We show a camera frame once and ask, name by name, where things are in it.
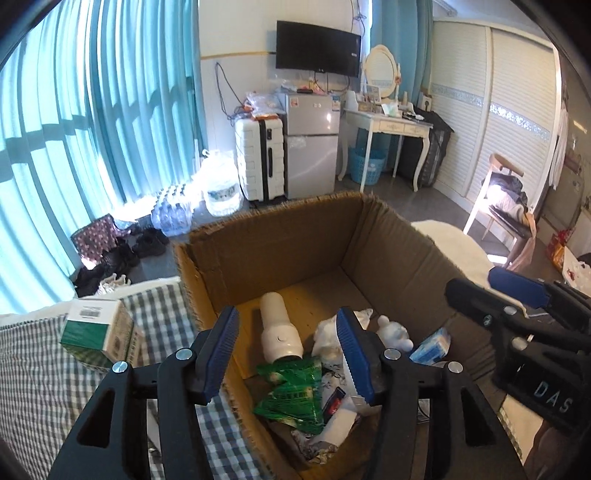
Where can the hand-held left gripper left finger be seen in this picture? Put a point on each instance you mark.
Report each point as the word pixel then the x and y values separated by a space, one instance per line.
pixel 221 350

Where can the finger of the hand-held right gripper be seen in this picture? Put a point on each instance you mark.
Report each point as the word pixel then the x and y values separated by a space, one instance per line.
pixel 475 302
pixel 517 286

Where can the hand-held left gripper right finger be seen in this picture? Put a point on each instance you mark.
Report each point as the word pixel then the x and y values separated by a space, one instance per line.
pixel 355 355

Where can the white plush toy blue star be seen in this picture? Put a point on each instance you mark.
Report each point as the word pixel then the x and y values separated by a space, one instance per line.
pixel 392 334

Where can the white cylindrical bottle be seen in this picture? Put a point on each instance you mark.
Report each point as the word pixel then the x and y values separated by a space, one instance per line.
pixel 279 332

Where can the blue white tissue pack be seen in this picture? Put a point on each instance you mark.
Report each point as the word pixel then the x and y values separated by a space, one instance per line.
pixel 431 346

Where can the green snack packet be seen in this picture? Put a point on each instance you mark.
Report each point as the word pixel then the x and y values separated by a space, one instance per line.
pixel 286 397

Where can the grey cloth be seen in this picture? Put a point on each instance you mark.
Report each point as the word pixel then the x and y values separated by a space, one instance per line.
pixel 318 450

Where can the cardboard box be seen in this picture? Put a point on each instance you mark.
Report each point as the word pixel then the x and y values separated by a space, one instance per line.
pixel 286 249

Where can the green white medicine box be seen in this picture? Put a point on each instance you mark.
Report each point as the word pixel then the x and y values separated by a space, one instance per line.
pixel 92 332

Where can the person's right forearm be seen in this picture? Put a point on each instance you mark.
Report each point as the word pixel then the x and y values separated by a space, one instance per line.
pixel 563 457

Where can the pink plastic bag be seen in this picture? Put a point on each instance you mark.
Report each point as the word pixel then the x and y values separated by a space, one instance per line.
pixel 524 249

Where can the red snack bag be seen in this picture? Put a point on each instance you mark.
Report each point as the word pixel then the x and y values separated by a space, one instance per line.
pixel 556 251

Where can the pile of clothes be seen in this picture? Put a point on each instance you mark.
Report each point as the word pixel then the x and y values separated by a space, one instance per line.
pixel 508 198

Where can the wooden chair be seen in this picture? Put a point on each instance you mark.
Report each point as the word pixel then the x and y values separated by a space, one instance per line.
pixel 505 162

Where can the white shoes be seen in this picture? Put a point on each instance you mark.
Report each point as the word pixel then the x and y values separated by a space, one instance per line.
pixel 113 285

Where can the black shoes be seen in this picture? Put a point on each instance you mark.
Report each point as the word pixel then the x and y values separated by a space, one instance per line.
pixel 92 279
pixel 150 242
pixel 120 258

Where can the pack of water bottles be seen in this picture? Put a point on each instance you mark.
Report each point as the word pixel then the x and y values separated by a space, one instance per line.
pixel 173 214

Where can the black storage bag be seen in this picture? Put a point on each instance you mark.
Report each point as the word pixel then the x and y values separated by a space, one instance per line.
pixel 429 157

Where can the white hanging garment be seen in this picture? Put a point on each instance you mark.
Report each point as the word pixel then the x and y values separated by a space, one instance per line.
pixel 561 138

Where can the large clear water jug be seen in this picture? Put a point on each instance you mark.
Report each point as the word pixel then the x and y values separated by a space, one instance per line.
pixel 221 189

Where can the polka dot bag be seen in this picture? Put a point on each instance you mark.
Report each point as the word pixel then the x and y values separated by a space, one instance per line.
pixel 92 237

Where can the blue plastic basket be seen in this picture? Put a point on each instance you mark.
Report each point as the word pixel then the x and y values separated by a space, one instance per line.
pixel 367 166

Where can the blue white checkered blanket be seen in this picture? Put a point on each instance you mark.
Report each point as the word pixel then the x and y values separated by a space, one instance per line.
pixel 41 397

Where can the white suitcase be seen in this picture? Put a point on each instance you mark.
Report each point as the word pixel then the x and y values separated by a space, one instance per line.
pixel 249 157

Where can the white dressing table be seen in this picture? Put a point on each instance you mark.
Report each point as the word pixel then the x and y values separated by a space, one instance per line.
pixel 392 124

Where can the silver refrigerator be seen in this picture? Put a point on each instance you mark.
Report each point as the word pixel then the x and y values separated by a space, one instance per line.
pixel 309 152

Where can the white louvered wardrobe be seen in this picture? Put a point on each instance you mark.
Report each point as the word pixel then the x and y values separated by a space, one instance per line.
pixel 508 69

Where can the clear plastic bags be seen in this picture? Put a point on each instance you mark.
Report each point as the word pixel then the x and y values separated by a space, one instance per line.
pixel 263 104

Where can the oval vanity mirror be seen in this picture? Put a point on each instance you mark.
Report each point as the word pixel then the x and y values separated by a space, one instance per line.
pixel 381 69

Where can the teal curtain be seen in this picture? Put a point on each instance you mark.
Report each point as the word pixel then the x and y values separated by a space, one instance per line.
pixel 41 138
pixel 152 92
pixel 418 46

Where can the black television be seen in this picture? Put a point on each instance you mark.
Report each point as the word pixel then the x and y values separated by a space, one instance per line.
pixel 318 48

